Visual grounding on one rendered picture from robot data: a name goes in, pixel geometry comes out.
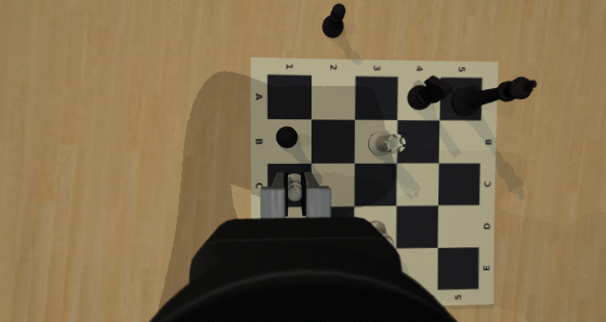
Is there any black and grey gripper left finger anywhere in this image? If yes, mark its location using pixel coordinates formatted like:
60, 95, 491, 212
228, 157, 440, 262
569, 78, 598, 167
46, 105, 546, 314
260, 172, 288, 218

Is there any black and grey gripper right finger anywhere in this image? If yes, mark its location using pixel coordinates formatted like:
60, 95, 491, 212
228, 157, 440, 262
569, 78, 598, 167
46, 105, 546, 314
301, 172, 331, 218

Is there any black and cream chessboard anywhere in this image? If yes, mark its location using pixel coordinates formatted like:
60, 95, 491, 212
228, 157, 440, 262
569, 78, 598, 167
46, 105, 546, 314
250, 57, 498, 306

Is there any white rook chess piece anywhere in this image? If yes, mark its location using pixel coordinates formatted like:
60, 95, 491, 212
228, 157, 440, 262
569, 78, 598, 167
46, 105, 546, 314
368, 132, 405, 156

